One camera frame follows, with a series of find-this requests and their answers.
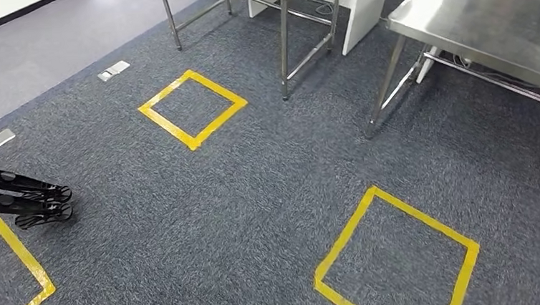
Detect stainless steel workbench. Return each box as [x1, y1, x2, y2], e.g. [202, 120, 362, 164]
[356, 0, 540, 141]

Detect white panel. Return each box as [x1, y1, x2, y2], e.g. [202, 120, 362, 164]
[247, 0, 400, 62]

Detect white desk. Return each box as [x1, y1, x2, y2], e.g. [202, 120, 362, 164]
[413, 47, 443, 85]

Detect black humanoid robot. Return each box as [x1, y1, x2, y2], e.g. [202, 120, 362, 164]
[0, 153, 76, 233]

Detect steel frame table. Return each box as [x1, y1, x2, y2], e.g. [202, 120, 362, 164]
[159, 0, 353, 110]

